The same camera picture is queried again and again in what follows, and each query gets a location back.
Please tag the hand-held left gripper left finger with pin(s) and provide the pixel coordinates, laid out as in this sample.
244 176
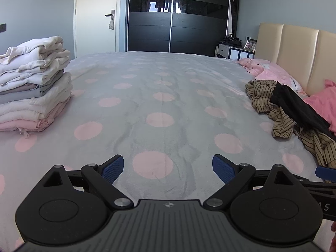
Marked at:
113 169

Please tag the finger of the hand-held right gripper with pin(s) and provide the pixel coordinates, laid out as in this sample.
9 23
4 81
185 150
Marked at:
325 172

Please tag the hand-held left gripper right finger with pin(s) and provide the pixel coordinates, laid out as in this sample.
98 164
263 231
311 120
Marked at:
223 169

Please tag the black garment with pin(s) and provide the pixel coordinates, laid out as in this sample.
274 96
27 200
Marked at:
296 105

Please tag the stack of folded pale clothes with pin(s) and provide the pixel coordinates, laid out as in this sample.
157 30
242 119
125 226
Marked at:
34 84

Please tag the hanging clothes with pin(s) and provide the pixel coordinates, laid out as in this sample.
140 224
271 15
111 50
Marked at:
231 13

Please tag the pink cloth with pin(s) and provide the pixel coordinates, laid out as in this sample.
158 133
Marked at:
324 105

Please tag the olive striped garment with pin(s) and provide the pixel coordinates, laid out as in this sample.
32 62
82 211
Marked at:
265 99

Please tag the grey pink-dotted blanket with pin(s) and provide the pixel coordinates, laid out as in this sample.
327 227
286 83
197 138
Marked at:
162 84

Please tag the pink pillow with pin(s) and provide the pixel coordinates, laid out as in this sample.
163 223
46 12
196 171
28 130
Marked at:
273 71

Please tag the white nightstand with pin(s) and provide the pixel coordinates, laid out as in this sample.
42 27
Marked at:
231 52

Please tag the beige padded headboard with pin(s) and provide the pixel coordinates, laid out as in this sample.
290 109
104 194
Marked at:
291 50

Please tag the black bag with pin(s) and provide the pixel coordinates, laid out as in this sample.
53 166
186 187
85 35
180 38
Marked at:
231 42

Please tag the white door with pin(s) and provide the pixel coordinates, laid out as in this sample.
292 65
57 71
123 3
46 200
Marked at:
95 15

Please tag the black sliding wardrobe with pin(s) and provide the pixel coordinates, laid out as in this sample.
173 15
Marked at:
178 15

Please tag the photo frame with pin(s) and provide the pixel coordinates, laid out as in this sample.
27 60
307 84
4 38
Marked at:
250 44

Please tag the dark wall switch panel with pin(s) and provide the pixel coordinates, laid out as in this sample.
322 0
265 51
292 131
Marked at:
3 27

